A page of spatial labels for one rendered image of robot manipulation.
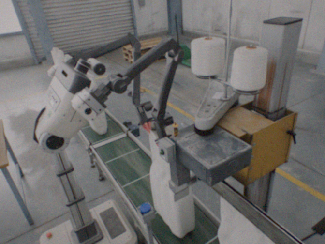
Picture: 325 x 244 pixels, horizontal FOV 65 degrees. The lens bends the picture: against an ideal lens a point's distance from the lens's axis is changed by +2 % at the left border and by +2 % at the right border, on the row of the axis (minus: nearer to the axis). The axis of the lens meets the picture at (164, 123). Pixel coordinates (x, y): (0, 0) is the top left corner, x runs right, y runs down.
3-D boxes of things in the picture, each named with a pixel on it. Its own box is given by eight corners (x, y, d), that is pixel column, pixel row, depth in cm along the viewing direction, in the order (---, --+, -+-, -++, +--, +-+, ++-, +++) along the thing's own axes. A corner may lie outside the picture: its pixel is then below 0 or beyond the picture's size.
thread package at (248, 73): (222, 85, 112) (224, 47, 104) (245, 77, 119) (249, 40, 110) (249, 96, 101) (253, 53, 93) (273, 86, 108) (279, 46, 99)
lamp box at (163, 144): (159, 155, 118) (157, 139, 114) (167, 152, 120) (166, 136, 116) (168, 163, 113) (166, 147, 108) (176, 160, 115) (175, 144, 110)
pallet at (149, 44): (122, 49, 697) (121, 44, 690) (160, 41, 743) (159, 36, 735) (133, 56, 634) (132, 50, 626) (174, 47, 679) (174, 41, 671)
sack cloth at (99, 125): (84, 121, 334) (70, 68, 298) (100, 116, 343) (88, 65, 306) (95, 137, 298) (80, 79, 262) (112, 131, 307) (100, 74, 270)
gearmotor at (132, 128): (120, 129, 329) (118, 120, 322) (130, 126, 335) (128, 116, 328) (129, 140, 307) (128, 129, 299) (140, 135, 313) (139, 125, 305)
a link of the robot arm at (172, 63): (167, 44, 141) (178, 49, 134) (174, 46, 145) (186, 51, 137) (148, 115, 155) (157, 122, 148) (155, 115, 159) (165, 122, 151)
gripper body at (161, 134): (172, 136, 156) (169, 125, 156) (159, 142, 152) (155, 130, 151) (168, 137, 162) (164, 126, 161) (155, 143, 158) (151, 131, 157)
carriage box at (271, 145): (212, 162, 144) (213, 114, 129) (253, 141, 159) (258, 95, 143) (245, 187, 126) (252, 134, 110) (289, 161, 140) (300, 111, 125)
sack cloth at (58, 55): (60, 90, 440) (47, 48, 404) (71, 86, 450) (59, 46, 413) (67, 98, 406) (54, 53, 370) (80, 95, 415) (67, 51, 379)
